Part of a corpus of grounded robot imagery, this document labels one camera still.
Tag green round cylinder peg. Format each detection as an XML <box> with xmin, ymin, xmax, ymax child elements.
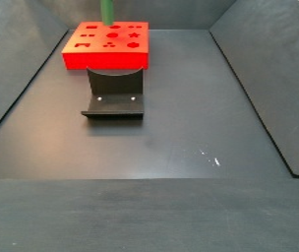
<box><xmin>101</xmin><ymin>0</ymin><xmax>113</xmax><ymax>26</ymax></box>

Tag black curved holder bracket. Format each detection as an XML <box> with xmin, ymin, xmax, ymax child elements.
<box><xmin>81</xmin><ymin>69</ymin><xmax>144</xmax><ymax>118</ymax></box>

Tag red shape sorter board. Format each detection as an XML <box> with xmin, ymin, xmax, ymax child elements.
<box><xmin>61</xmin><ymin>22</ymin><xmax>149</xmax><ymax>70</ymax></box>

